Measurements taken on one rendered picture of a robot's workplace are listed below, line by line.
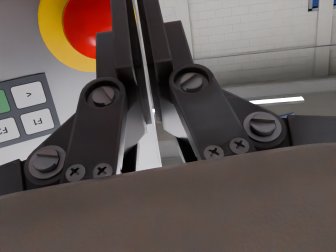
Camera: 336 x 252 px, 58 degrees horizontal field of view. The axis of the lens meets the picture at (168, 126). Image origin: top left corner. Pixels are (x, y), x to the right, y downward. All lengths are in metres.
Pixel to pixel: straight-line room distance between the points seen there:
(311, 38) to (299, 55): 0.46
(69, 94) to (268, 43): 7.80
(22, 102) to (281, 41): 7.88
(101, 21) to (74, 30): 0.01
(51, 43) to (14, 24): 0.02
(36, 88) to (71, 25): 0.05
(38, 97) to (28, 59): 0.02
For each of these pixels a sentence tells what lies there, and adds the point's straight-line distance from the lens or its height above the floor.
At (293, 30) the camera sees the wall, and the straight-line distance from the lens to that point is 8.04.
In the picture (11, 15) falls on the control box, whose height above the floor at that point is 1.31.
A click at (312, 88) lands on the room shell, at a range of 7.19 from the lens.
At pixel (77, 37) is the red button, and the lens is 0.17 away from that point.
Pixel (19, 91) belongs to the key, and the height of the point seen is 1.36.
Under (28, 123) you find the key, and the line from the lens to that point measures 0.21.
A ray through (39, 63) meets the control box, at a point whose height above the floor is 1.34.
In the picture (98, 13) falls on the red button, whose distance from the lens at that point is 0.17.
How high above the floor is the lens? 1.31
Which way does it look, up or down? 24 degrees up
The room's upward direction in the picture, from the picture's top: 172 degrees clockwise
